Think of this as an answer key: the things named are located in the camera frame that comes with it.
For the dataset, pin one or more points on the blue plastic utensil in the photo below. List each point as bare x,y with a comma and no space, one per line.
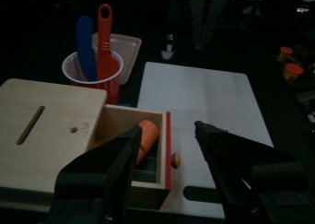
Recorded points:
86,49

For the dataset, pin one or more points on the orange toy carrot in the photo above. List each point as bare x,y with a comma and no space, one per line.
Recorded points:
148,135

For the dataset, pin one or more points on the small white and blue object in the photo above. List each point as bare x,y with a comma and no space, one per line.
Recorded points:
168,51

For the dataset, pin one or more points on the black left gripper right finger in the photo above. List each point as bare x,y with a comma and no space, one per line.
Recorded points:
254,172

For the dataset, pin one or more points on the red plastic cup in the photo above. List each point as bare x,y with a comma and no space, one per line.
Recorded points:
111,88

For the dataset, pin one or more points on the small tub with orange lid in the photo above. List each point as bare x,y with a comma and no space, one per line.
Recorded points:
293,71
285,53

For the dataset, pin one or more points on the light wooden box with slot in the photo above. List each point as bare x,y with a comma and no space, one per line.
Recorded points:
54,126

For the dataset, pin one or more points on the dark green toy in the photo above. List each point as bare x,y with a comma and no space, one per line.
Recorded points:
147,170

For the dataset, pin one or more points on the red plastic utensil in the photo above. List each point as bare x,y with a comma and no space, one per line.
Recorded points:
106,55

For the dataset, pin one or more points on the wooden drawer with red front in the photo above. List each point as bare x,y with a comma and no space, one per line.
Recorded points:
119,120

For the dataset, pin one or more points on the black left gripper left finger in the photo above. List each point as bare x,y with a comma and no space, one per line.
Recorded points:
90,178

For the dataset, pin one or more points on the white cutting board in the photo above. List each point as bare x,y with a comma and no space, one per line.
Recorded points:
200,98

